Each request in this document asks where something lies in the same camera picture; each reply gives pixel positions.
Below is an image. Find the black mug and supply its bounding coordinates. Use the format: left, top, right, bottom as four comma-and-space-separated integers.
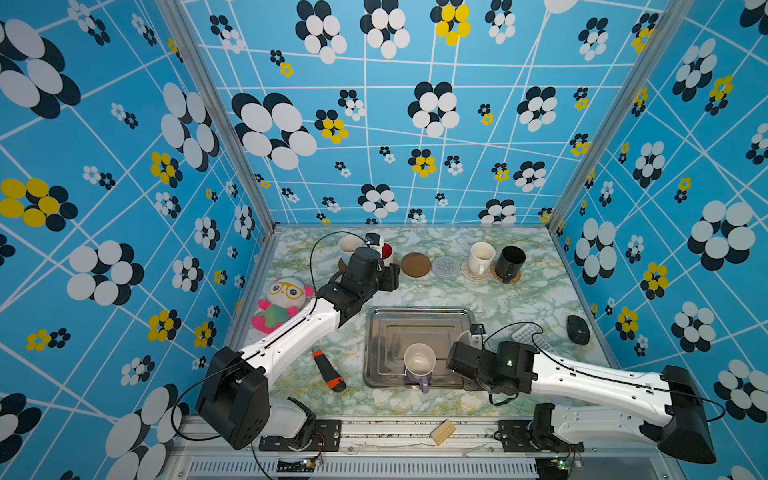
496, 245, 527, 278

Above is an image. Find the red interior mug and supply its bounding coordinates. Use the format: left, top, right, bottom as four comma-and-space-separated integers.
381, 243, 393, 267

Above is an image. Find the brown wooden round coaster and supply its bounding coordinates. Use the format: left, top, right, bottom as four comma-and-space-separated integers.
400, 252, 432, 278

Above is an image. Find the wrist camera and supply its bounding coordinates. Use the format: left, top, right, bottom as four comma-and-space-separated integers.
364, 232, 384, 248
469, 323, 486, 349

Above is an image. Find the aluminium front rail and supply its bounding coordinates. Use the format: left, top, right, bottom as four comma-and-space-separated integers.
160, 417, 685, 479

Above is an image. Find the rattan round coaster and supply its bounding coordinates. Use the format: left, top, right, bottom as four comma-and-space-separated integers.
490, 263, 522, 285

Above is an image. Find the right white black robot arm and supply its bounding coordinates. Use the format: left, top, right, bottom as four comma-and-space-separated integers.
447, 341, 717, 465

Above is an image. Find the plush toy white pink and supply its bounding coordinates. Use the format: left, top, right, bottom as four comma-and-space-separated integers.
251, 277, 314, 334

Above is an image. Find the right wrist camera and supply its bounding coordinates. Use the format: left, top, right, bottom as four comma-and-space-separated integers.
469, 323, 486, 349

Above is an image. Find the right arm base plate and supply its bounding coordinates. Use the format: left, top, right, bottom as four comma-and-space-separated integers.
494, 420, 585, 454

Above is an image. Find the metal tray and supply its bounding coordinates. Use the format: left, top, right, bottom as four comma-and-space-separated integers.
363, 307, 479, 391

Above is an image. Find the grey woven round coaster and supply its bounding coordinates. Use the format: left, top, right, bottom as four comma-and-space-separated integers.
431, 255, 461, 280

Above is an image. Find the light blue mug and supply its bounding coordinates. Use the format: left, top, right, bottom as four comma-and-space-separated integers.
337, 234, 364, 271

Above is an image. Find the white mug back row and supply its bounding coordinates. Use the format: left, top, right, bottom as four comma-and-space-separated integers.
468, 241, 496, 274

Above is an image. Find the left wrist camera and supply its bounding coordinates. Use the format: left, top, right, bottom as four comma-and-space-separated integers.
364, 232, 384, 248

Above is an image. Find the purple mug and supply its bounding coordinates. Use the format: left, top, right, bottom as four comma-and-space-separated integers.
403, 343, 437, 394

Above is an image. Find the multicolour woven round coaster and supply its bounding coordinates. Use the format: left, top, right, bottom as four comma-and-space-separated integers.
460, 261, 490, 281

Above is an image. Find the small wooden block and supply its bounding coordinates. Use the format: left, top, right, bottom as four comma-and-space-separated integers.
430, 420, 456, 446

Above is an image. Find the white calculator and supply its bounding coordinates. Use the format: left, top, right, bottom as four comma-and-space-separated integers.
511, 324, 554, 352

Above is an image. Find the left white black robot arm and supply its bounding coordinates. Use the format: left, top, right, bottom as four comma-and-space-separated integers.
195, 246, 400, 450

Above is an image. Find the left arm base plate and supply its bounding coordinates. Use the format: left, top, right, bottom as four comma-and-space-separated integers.
258, 419, 342, 453

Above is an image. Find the black computer mouse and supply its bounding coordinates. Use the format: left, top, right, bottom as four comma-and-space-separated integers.
566, 315, 591, 345

